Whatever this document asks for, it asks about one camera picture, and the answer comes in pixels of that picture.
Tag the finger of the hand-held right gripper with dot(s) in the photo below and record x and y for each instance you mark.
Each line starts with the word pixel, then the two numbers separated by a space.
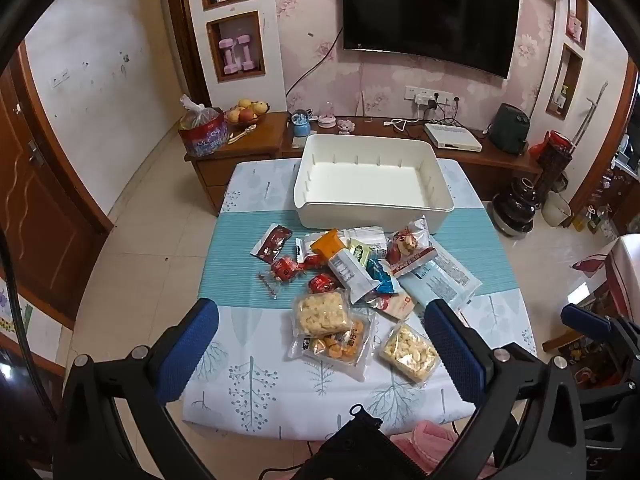
pixel 585 320

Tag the wooden television cabinet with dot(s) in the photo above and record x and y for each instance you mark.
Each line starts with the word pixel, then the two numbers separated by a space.
pixel 260 135

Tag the small pink toy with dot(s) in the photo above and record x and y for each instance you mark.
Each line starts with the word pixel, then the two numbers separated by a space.
pixel 346 126

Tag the small red candy packet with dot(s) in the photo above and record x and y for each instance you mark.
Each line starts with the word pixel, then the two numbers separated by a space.
pixel 285 270
pixel 322 284

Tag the black flat screen television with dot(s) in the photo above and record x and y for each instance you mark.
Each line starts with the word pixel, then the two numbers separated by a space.
pixel 430 10

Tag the teal striped table mat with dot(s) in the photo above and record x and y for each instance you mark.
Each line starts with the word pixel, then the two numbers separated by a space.
pixel 235 260

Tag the white printed snack packet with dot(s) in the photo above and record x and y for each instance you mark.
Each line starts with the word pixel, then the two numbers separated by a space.
pixel 367 235

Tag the pink cloth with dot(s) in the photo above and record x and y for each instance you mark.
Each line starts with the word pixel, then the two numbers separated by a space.
pixel 435 440

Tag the dark red snack packet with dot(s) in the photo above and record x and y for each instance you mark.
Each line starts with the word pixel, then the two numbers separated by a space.
pixel 274 244

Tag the orange and white snack packet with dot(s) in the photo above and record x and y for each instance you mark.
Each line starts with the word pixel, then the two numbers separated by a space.
pixel 345 270

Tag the clear pack of yellow popcorn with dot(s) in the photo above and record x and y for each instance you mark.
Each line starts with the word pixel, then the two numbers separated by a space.
pixel 320 315

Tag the white wall outlet strip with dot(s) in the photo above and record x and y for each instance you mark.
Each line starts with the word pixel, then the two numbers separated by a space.
pixel 425 94

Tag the blue snack packet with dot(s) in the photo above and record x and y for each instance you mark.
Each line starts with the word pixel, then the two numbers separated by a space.
pixel 382 280

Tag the white plastic storage bin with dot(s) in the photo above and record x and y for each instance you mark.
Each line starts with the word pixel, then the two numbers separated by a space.
pixel 360 180

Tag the beige cracker packet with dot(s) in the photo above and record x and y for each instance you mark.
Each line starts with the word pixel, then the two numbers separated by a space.
pixel 397 306

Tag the white bucket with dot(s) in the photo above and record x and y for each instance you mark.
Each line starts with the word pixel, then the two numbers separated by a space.
pixel 556 210

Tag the clear pack of white puffs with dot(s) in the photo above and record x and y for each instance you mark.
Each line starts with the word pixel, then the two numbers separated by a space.
pixel 407 352

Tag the green yellow snack packet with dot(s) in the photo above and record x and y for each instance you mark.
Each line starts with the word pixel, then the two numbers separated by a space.
pixel 359 252

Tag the pink dumbbell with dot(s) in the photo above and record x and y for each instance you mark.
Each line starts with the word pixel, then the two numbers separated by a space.
pixel 246 52
pixel 230 57

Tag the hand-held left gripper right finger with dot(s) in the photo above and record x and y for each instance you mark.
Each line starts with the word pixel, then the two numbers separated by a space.
pixel 455 355

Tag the bowl of fruit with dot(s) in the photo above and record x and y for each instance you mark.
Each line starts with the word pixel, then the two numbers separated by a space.
pixel 246 112

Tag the blue snow globe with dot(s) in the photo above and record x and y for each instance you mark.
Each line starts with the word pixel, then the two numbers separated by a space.
pixel 300 126

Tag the large light blue snack bag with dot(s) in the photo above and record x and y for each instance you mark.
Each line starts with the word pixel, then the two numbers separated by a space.
pixel 440 285

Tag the clear nut snack packet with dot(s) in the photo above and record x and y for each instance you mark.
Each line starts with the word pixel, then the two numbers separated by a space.
pixel 268 285

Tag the pink music box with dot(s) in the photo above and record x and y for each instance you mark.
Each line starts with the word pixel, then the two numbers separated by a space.
pixel 327 117

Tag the white light switch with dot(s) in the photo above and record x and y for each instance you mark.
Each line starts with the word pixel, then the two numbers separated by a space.
pixel 60 79

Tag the white spoon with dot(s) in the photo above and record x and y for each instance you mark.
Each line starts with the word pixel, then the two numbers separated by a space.
pixel 241 134

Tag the clear pack of orange pastries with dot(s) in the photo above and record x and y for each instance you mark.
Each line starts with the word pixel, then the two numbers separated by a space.
pixel 332 346

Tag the red and white snack bag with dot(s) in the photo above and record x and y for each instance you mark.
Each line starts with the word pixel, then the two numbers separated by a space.
pixel 407 252

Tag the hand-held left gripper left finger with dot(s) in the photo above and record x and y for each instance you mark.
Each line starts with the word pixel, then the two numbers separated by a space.
pixel 192 350

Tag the brown ceramic jar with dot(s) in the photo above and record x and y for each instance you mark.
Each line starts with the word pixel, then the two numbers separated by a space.
pixel 517 210

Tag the brown wooden door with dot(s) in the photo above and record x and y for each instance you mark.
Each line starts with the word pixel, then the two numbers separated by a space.
pixel 40 210

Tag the white and red cloth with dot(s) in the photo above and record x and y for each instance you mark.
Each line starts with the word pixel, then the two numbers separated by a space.
pixel 617 270

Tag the white set-top box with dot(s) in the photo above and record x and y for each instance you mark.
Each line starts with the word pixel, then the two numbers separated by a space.
pixel 452 137

